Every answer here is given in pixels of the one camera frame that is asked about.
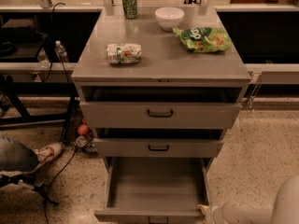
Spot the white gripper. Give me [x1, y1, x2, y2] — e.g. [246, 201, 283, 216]
[197, 204, 225, 224]

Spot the grey bottom drawer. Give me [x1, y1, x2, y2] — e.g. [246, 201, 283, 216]
[94, 157, 209, 224]

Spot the grey drawer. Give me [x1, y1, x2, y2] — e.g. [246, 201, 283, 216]
[94, 157, 209, 224]
[80, 102, 241, 129]
[94, 138, 223, 158]

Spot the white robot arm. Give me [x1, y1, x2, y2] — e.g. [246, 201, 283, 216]
[197, 175, 299, 224]

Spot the grey middle drawer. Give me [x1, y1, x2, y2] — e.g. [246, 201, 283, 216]
[94, 138, 223, 158]

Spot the grey drawer cabinet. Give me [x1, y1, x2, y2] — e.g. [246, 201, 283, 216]
[71, 5, 252, 182]

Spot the grey top drawer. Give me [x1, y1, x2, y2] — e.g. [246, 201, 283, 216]
[80, 102, 241, 129]

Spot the orange ball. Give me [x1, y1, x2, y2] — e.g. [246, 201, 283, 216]
[77, 124, 90, 136]

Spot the white orange sneaker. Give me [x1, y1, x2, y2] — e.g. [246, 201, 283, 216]
[34, 142, 64, 169]

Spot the green chip bag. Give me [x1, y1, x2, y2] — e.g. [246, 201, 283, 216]
[172, 27, 231, 53]

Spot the lying white soda can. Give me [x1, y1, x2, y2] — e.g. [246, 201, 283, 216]
[106, 43, 141, 64]

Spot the white bowl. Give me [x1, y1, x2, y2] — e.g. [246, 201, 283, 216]
[155, 7, 184, 31]

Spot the blue jeans leg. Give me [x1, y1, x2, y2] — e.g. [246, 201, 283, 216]
[0, 135, 39, 172]

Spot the black office chair base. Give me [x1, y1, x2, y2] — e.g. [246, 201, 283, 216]
[0, 174, 58, 206]

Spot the clear water bottle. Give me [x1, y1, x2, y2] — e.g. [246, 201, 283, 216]
[55, 40, 69, 63]

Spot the upright green soda can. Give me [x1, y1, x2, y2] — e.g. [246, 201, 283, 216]
[122, 0, 137, 19]

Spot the black floor cable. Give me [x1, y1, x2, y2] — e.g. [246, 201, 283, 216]
[42, 147, 78, 224]

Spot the black table frame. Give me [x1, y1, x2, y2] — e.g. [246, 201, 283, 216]
[0, 31, 78, 143]

